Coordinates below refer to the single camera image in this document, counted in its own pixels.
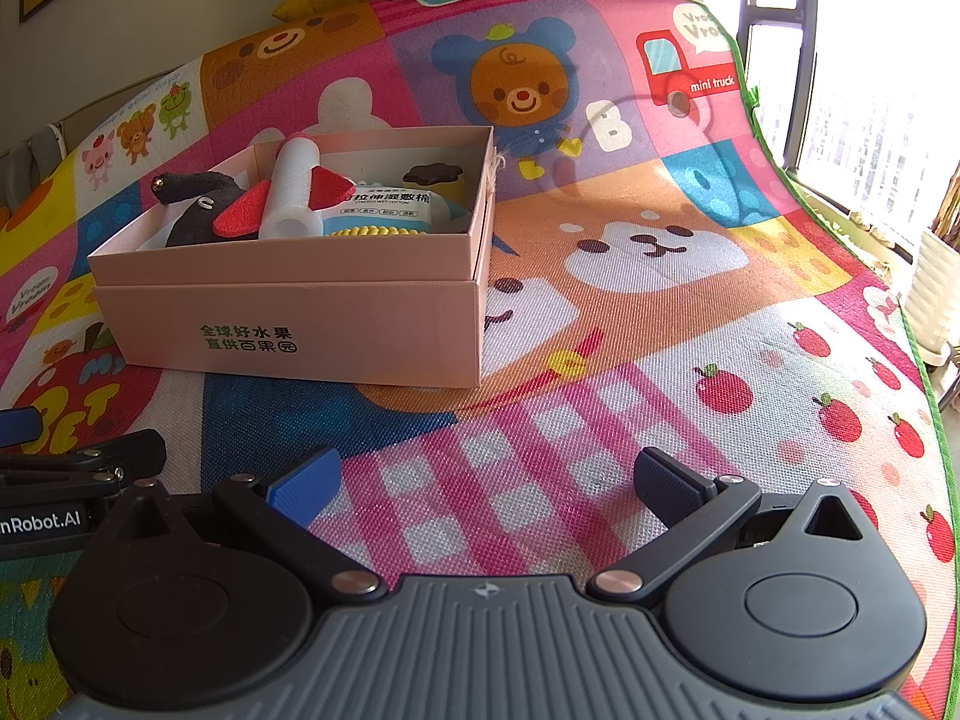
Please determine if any yellow corn toy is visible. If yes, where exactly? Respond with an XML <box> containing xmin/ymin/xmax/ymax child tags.
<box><xmin>326</xmin><ymin>223</ymin><xmax>434</xmax><ymax>241</ymax></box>

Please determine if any grey neck pillow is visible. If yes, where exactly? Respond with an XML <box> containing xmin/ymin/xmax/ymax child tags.
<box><xmin>0</xmin><ymin>120</ymin><xmax>67</xmax><ymax>212</ymax></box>

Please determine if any white planter pot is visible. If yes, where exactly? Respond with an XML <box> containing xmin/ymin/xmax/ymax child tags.
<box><xmin>904</xmin><ymin>229</ymin><xmax>960</xmax><ymax>370</ymax></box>

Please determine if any yellow pudding toy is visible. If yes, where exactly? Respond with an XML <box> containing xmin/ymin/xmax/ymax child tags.
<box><xmin>403</xmin><ymin>161</ymin><xmax>467</xmax><ymax>205</ymax></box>

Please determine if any colourful printed play mat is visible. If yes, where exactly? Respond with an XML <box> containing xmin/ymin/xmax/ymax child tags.
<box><xmin>0</xmin><ymin>0</ymin><xmax>960</xmax><ymax>720</ymax></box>

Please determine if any blue and white packet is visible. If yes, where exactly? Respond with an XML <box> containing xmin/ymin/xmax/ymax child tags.
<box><xmin>322</xmin><ymin>184</ymin><xmax>455</xmax><ymax>237</ymax></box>

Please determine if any black plush toy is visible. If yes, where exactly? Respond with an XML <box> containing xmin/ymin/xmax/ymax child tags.
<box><xmin>154</xmin><ymin>171</ymin><xmax>248</xmax><ymax>248</ymax></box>

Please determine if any green printed mat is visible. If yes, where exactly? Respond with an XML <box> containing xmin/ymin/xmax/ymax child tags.
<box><xmin>0</xmin><ymin>561</ymin><xmax>72</xmax><ymax>720</ymax></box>

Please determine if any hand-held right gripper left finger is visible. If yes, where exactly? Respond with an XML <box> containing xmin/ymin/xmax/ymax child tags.
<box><xmin>101</xmin><ymin>446</ymin><xmax>380</xmax><ymax>602</ymax></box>

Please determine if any beige sofa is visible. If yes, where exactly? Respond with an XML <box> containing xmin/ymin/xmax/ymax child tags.
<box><xmin>0</xmin><ymin>0</ymin><xmax>601</xmax><ymax>166</ymax></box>

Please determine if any pink cardboard box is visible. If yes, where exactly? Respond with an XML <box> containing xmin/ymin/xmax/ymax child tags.
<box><xmin>88</xmin><ymin>125</ymin><xmax>497</xmax><ymax>389</ymax></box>

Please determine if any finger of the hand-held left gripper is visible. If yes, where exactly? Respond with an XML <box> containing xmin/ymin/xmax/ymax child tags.
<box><xmin>0</xmin><ymin>409</ymin><xmax>40</xmax><ymax>445</ymax></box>
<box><xmin>0</xmin><ymin>430</ymin><xmax>166</xmax><ymax>500</ymax></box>

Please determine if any white and red foam rocket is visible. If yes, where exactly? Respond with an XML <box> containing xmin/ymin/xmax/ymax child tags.
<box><xmin>214</xmin><ymin>136</ymin><xmax>357</xmax><ymax>241</ymax></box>

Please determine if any window with dark frame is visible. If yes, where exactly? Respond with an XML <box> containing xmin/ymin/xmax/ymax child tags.
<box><xmin>739</xmin><ymin>0</ymin><xmax>960</xmax><ymax>248</ymax></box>

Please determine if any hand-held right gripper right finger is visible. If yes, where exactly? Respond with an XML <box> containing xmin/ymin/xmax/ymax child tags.
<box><xmin>589</xmin><ymin>448</ymin><xmax>880</xmax><ymax>602</ymax></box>

